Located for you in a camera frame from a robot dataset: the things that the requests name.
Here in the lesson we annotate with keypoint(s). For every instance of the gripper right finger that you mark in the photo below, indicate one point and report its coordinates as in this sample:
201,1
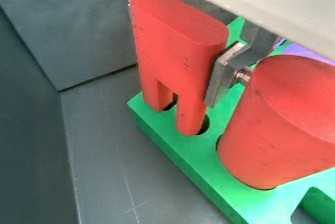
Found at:
232,65

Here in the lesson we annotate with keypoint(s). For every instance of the red square-circle forked block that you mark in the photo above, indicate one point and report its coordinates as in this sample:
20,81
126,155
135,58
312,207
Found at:
178,39

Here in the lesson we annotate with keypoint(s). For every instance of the purple cylinder block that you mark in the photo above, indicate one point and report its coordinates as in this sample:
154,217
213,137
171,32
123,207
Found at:
287,47

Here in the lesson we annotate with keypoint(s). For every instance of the red tall cylinder block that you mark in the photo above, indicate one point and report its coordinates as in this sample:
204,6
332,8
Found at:
280,135

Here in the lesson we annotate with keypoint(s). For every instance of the green shape sorter base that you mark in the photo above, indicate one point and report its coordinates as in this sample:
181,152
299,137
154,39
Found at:
245,204

